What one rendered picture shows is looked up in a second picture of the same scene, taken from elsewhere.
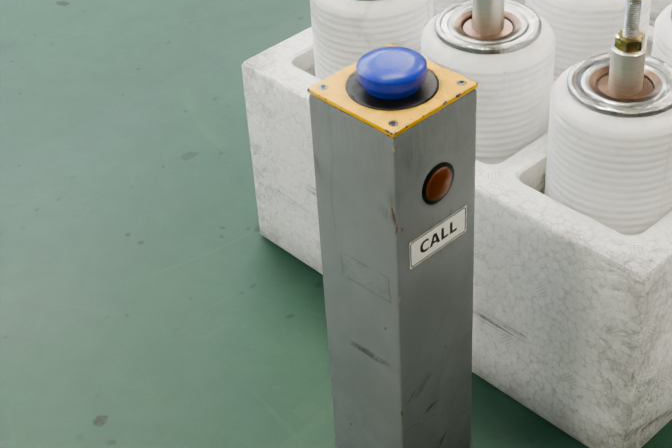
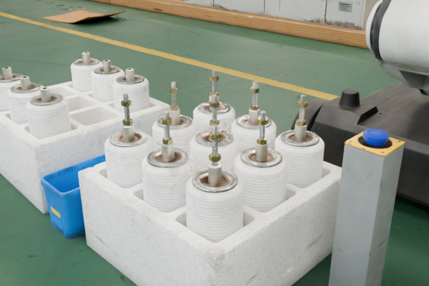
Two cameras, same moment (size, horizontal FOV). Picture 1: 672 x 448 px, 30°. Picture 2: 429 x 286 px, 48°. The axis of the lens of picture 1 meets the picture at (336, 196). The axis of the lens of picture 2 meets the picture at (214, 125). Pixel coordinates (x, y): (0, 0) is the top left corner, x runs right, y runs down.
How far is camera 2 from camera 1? 113 cm
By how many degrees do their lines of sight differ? 79
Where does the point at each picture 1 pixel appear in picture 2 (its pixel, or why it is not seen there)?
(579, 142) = (320, 155)
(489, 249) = (314, 215)
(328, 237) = (378, 211)
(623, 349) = not seen: hidden behind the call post
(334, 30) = (238, 203)
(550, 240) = (331, 188)
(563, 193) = (315, 178)
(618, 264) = not seen: hidden behind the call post
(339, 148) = (389, 167)
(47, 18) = not seen: outside the picture
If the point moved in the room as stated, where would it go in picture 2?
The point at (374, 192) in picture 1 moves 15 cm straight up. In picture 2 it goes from (396, 171) to (410, 83)
